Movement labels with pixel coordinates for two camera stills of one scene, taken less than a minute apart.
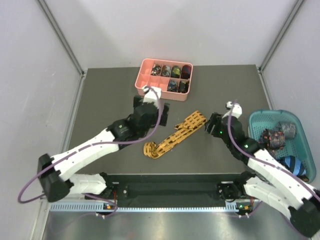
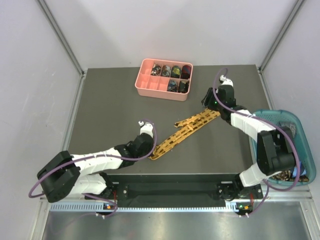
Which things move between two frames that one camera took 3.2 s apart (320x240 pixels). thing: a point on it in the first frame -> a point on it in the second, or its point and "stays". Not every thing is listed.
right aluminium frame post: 280,35 stays
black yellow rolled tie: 184,86 stays
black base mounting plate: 181,188 stays
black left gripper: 164,114 -> 151,147
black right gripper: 215,119 -> 207,101
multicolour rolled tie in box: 156,70 stays
